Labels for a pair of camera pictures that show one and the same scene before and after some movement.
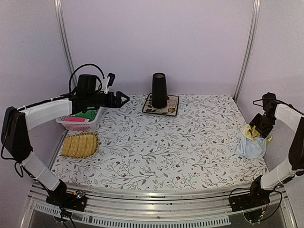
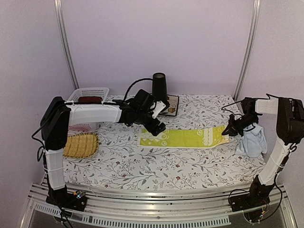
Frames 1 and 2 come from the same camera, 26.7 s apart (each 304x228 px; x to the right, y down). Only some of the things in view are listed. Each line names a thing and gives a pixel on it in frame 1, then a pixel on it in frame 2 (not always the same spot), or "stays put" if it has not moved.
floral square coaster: (172, 103) stays put
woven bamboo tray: (80, 145) stays put
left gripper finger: (119, 94) to (160, 128)
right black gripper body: (263, 124) to (243, 122)
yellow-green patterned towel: (251, 133) to (183, 137)
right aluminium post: (257, 4) stays put
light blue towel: (249, 148) stays put
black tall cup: (159, 90) stays put
